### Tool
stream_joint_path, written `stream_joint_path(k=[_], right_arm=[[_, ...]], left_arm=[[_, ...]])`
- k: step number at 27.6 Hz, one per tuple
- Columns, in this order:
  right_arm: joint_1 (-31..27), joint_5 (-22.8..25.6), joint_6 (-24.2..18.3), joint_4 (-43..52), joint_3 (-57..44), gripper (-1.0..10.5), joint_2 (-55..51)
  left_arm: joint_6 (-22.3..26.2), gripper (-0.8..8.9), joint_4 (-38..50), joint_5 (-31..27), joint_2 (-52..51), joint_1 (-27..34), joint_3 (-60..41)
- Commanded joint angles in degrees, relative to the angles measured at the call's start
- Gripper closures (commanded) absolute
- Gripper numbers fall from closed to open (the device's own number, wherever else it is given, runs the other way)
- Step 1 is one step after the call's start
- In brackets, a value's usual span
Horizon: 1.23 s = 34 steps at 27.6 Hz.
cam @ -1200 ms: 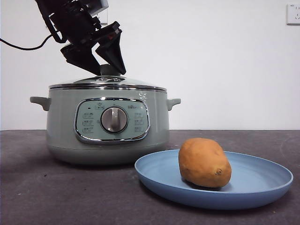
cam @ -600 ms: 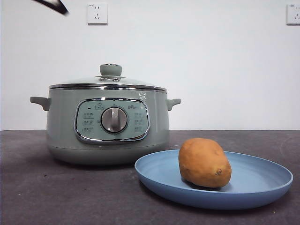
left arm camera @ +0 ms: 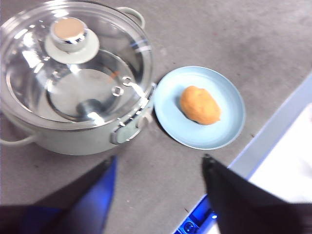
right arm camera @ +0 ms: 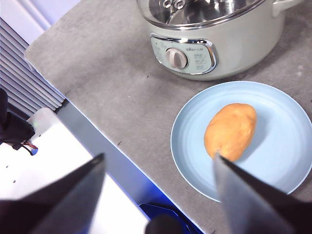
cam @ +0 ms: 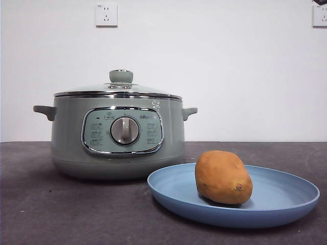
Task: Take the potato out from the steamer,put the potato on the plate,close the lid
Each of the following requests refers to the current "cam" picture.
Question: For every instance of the white wall socket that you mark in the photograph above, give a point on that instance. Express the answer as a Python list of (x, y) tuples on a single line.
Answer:
[(106, 15), (320, 16)]

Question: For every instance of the glass lid with green knob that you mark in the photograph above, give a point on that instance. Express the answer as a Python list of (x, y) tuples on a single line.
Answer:
[(121, 76)]

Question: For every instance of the brown potato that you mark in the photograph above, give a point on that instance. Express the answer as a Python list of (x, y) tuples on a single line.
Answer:
[(219, 178)]

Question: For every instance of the pale green electric steamer pot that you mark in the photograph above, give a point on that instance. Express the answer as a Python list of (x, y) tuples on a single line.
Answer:
[(69, 132)]

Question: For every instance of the blue round plate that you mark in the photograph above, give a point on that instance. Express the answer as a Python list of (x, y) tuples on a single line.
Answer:
[(281, 194)]

